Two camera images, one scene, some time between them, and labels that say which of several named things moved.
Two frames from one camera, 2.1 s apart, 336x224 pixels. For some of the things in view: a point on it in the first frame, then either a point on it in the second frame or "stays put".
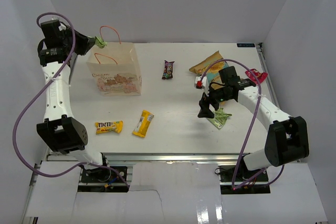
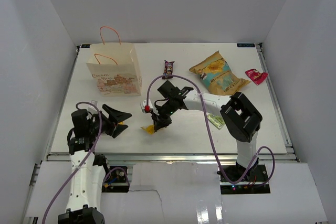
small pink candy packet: x=261 y=76 stays put
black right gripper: x=205 y=112 → x=159 y=120
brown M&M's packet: x=168 y=70 stays put
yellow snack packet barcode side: x=142 y=126 → x=150 y=128
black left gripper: x=85 y=43 → x=115 y=116
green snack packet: x=219 y=119 stays put
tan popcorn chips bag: x=212 y=74 stays put
